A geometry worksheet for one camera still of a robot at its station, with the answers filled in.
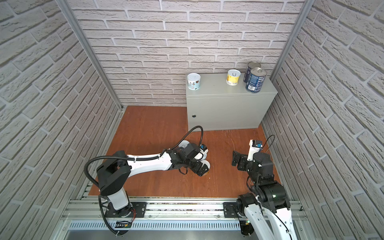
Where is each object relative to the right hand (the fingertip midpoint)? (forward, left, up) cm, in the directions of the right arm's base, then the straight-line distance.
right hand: (243, 152), depth 70 cm
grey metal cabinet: (+32, +7, 0) cm, 33 cm away
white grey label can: (+21, +29, -24) cm, 43 cm away
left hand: (+2, +18, -16) cm, 24 cm away
